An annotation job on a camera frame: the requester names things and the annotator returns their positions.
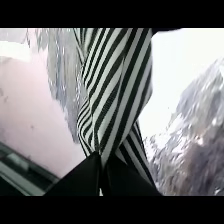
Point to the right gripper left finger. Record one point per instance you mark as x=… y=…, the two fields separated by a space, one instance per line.
x=83 y=181

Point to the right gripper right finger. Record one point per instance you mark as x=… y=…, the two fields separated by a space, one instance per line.
x=125 y=181

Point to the black and white striped garment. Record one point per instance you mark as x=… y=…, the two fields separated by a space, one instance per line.
x=113 y=83

